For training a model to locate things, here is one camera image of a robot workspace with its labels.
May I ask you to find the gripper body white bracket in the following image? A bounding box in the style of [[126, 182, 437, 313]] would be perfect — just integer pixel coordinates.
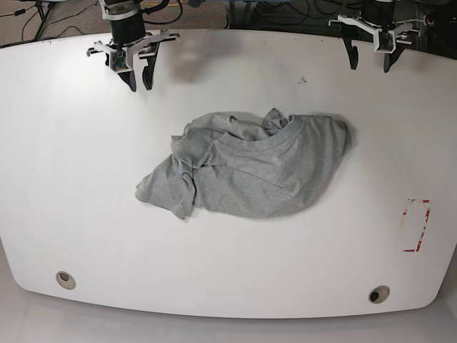
[[328, 0, 420, 53], [86, 14, 180, 70]]

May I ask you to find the grey t-shirt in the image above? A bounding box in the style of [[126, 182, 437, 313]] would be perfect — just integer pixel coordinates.
[[135, 109, 349, 219]]

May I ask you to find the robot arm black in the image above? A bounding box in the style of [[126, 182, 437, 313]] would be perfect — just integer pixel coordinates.
[[86, 1, 180, 91], [328, 1, 420, 73]]

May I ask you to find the red tape marking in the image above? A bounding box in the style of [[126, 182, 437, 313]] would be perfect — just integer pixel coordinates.
[[398, 199, 432, 252]]

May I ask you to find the left table grommet hole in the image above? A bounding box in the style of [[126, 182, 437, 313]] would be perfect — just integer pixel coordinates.
[[56, 272, 76, 290]]

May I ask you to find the table grommet hole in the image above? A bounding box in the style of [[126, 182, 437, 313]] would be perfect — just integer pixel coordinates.
[[368, 285, 390, 304], [56, 272, 76, 290]]

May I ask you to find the right table grommet hole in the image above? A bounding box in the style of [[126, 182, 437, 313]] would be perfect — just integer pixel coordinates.
[[368, 285, 390, 304]]

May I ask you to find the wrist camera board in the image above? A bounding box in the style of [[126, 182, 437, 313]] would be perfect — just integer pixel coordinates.
[[109, 50, 129, 73], [377, 31, 393, 53]]

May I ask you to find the yellow cable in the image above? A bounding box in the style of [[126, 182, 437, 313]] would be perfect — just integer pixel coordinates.
[[142, 0, 183, 9]]

